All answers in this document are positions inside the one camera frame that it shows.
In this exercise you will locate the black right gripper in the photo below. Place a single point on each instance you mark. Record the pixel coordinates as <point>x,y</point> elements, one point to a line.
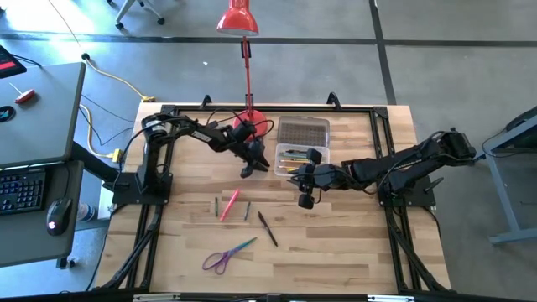
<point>325,177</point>

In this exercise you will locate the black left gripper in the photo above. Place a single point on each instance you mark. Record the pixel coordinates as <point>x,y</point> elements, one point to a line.
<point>247,144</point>

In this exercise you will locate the green crayon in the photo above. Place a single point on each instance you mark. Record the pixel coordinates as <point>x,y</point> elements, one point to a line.
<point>247,211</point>
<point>216,206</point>

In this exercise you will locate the pink highlighter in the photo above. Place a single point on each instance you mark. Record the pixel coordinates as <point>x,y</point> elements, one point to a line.
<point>230,205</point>

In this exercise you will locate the purple and teal scissors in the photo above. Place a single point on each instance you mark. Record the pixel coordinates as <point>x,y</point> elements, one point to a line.
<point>239,247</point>

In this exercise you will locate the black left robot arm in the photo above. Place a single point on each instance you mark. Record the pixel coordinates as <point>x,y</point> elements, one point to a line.
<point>201,135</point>

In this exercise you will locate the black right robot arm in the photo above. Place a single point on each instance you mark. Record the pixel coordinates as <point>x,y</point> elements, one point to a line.
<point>398,168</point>

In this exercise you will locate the clear plastic supply box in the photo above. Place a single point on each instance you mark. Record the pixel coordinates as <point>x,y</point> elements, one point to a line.
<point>302,132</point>

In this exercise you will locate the white box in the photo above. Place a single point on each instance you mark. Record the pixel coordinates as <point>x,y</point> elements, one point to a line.
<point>105,209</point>

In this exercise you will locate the black table clamp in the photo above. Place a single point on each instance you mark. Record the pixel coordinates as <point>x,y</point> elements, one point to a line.
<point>206,102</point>
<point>334,100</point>

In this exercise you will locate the red desk lamp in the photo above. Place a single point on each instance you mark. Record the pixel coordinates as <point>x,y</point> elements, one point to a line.
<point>238,19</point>

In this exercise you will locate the white aluminium bar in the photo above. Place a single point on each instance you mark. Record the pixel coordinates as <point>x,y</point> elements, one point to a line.
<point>390,298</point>
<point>157,298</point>

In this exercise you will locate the clear water bottle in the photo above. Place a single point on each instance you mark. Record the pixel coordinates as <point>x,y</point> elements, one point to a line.
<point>87,211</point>

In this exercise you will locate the black computer mouse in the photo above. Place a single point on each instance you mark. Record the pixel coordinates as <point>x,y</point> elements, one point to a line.
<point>58,214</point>

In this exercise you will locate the blue-grey metal table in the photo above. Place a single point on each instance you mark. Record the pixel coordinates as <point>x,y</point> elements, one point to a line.
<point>501,189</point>

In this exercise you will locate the black floor socket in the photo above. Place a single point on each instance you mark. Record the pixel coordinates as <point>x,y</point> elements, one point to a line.
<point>85,56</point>

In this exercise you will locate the white office chair base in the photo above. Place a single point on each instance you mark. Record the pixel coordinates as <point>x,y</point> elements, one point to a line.
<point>126,10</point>

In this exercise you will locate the grey desk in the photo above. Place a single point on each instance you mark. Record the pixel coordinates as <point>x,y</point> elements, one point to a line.
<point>42,126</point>

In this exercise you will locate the dark grey keyboard shelf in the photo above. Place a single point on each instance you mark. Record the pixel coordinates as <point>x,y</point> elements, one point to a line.
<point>33,243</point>

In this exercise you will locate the black keyboard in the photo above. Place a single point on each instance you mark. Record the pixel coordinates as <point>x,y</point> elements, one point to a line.
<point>21,191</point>

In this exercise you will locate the red screwdriver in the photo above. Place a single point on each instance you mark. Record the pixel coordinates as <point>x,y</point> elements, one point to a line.
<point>25,96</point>

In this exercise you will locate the round black sticker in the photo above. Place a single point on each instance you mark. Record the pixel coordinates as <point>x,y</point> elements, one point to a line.
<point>6,114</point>

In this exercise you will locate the black device with red screen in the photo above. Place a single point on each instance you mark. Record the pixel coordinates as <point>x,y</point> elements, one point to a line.
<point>8,63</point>

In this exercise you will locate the black aluminium table frame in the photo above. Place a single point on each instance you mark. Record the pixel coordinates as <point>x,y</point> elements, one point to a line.
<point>293,108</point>

